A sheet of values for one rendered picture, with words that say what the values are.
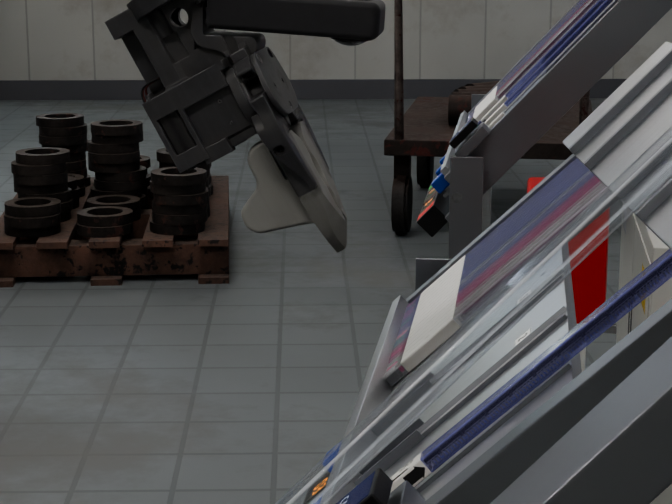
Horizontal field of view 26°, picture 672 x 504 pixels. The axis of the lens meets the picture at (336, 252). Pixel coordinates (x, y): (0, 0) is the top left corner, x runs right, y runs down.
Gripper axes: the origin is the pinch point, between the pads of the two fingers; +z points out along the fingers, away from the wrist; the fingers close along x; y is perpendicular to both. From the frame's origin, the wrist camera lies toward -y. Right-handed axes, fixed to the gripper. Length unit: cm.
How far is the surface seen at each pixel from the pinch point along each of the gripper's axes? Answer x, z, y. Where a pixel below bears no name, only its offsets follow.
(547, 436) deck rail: 21.0, 12.4, -9.0
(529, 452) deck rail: 21.0, 12.8, -7.7
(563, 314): -0.4, 12.2, -10.5
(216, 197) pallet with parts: -399, 22, 120
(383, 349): -28.1, 15.0, 8.0
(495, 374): 1.2, 13.5, -4.7
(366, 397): -14.6, 15.0, 8.0
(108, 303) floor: -305, 28, 138
